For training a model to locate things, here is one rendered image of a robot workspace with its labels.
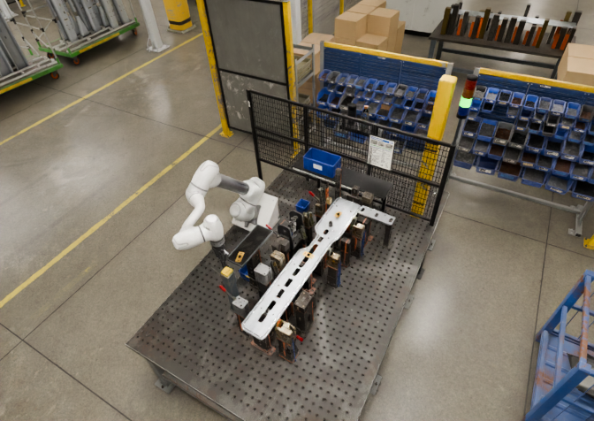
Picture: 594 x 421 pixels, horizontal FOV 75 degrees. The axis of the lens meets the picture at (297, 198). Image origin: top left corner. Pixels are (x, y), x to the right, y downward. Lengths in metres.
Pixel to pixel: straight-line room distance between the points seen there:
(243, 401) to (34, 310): 2.60
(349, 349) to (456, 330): 1.33
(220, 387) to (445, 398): 1.76
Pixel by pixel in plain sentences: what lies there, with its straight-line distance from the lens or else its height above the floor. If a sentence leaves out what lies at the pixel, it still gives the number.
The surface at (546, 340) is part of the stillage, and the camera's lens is 3.88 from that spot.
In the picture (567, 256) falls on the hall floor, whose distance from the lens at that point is 4.84.
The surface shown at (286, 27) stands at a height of 1.74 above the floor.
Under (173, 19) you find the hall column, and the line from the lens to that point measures 10.19.
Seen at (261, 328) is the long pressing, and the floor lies 1.00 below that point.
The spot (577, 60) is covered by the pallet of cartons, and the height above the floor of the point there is 1.35.
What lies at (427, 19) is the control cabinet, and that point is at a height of 0.37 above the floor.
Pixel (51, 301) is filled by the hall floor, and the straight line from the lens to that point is 4.65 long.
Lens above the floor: 3.25
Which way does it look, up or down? 43 degrees down
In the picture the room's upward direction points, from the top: 4 degrees counter-clockwise
